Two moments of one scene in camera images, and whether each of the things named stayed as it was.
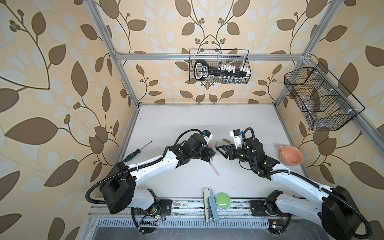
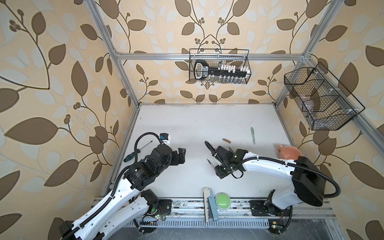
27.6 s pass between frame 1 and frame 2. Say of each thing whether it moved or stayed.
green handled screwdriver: stayed
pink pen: stayed
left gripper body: moved
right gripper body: moved
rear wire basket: stayed
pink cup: stayed
